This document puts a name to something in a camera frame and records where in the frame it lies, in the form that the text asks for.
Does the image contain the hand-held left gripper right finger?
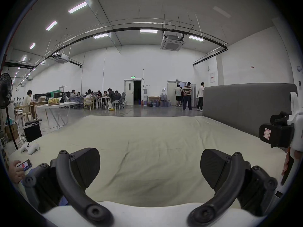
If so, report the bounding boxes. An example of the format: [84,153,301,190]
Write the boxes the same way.
[187,149,278,227]

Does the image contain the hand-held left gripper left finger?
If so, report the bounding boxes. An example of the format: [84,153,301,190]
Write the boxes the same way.
[22,148,114,227]

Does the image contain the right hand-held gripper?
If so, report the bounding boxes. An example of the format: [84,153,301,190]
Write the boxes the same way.
[259,92,303,187]

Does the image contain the person's right hand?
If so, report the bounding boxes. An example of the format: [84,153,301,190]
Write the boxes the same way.
[282,151,294,176]

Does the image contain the grey padded headboard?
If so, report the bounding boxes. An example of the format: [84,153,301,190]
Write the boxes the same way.
[203,83,298,139]

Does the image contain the dark phone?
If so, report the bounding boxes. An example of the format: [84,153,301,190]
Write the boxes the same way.
[16,159,33,172]

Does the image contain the white hand controller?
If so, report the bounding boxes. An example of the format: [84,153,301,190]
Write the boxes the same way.
[20,141,40,156]

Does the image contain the black box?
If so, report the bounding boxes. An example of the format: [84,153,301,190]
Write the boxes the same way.
[23,119,43,143]

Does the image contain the cardboard carton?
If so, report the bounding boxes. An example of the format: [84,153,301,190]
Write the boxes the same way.
[4,123,18,140]

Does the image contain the white folding table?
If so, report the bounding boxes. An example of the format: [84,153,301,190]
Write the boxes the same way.
[37,98,79,128]

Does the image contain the bed with beige sheet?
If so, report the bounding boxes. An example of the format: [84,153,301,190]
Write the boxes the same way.
[7,115,292,209]

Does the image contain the wooden chair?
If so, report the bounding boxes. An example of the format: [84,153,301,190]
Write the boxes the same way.
[83,98,94,111]

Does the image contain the group of people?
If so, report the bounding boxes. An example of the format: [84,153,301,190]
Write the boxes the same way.
[70,88,128,111]

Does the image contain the group of water jugs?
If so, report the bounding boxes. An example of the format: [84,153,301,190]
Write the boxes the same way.
[148,93,172,108]

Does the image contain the black standing fan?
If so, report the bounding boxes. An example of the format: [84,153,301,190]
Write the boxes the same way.
[0,73,20,151]

